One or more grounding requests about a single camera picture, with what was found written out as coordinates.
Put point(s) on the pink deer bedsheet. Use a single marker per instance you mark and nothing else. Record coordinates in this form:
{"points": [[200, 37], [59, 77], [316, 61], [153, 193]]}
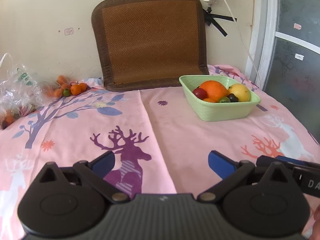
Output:
{"points": [[160, 144]]}

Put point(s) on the clear plastic bag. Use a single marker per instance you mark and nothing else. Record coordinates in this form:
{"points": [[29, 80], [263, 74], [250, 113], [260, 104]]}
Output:
{"points": [[21, 93]]}

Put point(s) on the yellow lemon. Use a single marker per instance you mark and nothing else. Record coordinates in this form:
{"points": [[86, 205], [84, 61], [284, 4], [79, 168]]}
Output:
{"points": [[240, 91]]}

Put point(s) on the orange mandarin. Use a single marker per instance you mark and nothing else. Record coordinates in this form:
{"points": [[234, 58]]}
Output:
{"points": [[210, 100]]}

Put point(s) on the dark plum right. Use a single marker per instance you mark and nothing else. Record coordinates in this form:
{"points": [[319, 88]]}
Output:
{"points": [[233, 98]]}

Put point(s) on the brown woven seat cushion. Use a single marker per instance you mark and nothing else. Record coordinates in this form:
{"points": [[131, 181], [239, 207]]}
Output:
{"points": [[145, 44]]}

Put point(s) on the large orange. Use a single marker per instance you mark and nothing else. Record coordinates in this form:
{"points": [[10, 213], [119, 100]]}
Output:
{"points": [[214, 89]]}

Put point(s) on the glass door white frame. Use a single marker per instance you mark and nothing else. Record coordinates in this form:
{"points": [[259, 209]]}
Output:
{"points": [[287, 56]]}

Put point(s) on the light green basket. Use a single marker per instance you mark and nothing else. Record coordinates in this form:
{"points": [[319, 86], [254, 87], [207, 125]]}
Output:
{"points": [[208, 111]]}

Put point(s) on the green tomato front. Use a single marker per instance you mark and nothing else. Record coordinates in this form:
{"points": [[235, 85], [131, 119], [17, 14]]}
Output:
{"points": [[224, 100]]}

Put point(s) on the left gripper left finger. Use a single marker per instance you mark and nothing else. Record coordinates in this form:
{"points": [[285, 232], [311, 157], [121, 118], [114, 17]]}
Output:
{"points": [[63, 202]]}

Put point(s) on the red cherry tomato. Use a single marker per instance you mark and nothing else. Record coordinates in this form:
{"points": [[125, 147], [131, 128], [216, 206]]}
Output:
{"points": [[200, 93]]}

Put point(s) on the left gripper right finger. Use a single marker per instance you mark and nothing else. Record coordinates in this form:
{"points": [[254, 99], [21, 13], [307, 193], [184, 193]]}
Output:
{"points": [[262, 199]]}

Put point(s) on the pile of small oranges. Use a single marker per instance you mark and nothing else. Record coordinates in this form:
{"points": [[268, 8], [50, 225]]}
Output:
{"points": [[64, 87]]}

